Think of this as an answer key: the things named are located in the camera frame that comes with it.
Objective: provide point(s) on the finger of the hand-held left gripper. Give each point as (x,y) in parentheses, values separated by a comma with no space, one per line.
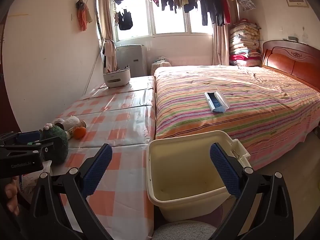
(27,137)
(37,148)

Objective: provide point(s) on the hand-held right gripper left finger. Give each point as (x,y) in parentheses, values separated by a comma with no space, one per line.
(96,170)

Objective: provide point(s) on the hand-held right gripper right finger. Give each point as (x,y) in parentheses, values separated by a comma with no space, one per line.
(225,170)

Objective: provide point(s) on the white blue tissue packet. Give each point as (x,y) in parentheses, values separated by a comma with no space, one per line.
(30,180)

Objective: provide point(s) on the green plush toy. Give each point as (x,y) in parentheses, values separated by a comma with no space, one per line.
(57,142)

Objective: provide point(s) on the orange fruit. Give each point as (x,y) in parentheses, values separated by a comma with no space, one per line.
(80,133)

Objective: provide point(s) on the cream plastic bin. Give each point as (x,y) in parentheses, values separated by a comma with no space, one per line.
(180,160)

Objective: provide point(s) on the person's left hand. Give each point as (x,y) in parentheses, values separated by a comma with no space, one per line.
(12,195)

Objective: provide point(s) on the dark red wooden door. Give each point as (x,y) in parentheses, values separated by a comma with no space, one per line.
(7,105)

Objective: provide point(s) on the bed with striped sheet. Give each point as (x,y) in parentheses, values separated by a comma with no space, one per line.
(225,130)

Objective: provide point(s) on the white fluffy pad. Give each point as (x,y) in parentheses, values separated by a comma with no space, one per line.
(71,122)

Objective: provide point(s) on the printed can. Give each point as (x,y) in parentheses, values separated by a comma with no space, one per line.
(82,123)

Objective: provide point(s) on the grey stool cushion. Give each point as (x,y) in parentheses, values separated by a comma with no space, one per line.
(185,231)

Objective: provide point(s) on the white desk organizer box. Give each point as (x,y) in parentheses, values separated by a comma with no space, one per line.
(117,78)

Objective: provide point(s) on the grey appliance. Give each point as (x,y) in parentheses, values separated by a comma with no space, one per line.
(132,60)

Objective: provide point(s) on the white hanging garment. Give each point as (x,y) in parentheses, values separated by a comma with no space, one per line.
(110,52)

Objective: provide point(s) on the floral fabric bundle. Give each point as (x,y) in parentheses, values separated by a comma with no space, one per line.
(161,63)

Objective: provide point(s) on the beige curtain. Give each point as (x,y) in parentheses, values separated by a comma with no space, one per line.
(105,10)
(220,45)

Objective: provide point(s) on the wooden headboard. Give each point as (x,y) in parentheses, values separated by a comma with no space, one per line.
(292,62)

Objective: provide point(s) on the stack of folded quilts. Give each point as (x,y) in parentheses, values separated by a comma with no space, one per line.
(243,42)

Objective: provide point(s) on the orange cloth on hook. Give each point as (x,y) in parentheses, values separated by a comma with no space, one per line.
(83,15)

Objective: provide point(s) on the dark small box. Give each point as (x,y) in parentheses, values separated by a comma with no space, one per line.
(293,39)

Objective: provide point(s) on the black hanging vest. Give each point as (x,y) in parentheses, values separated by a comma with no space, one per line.
(125,20)

